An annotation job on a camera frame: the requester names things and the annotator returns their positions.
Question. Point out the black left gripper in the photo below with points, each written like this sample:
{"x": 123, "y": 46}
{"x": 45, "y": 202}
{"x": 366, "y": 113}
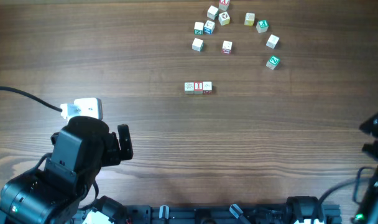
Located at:
{"x": 113, "y": 155}

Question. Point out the wooden block blue side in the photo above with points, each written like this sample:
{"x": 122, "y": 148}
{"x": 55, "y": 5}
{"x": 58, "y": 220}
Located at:
{"x": 189, "y": 88}

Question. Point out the wooden block red letter I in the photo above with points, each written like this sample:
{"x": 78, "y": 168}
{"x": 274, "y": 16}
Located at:
{"x": 198, "y": 88}

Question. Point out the wooden block red letter side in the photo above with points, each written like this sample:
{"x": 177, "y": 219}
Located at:
{"x": 207, "y": 88}

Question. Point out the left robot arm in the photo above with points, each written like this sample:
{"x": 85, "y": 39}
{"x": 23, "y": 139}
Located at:
{"x": 52, "y": 190}

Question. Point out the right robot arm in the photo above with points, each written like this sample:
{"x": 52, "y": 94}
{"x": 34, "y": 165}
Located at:
{"x": 368, "y": 207}

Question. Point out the wooden block green letter Z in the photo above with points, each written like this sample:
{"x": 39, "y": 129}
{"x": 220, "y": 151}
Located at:
{"x": 273, "y": 62}

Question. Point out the plain pale wooden block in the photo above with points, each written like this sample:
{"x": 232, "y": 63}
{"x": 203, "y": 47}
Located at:
{"x": 272, "y": 41}

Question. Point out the wooden block green Z side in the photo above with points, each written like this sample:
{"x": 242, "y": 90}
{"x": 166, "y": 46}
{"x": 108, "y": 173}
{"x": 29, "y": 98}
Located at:
{"x": 198, "y": 28}

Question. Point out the wooden block red bottom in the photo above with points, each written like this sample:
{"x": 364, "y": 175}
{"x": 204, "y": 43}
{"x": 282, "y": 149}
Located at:
{"x": 227, "y": 47}

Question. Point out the wooden block blue picture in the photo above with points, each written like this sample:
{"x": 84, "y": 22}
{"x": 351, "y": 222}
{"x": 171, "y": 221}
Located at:
{"x": 209, "y": 27}

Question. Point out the wooden block yellow picture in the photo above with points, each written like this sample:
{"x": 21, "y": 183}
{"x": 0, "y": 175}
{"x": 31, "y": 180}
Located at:
{"x": 224, "y": 18}

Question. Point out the wooden block red letter X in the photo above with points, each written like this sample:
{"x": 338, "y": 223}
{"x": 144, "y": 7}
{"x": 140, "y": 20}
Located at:
{"x": 223, "y": 5}

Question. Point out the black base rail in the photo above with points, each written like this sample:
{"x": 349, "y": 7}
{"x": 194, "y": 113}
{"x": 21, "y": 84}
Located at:
{"x": 106, "y": 210}

